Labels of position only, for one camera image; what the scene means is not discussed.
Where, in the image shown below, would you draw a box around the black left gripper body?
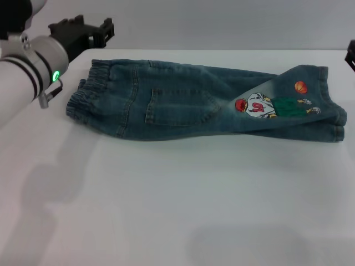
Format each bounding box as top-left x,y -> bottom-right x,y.
48,16 -> 97,64

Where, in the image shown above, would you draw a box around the left arm cable with plug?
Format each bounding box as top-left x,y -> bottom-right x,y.
38,79 -> 64,109

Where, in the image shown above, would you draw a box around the blue denim shorts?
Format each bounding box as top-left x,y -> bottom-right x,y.
65,58 -> 348,144

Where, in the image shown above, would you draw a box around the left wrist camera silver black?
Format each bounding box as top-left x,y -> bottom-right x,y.
0,0 -> 45,39

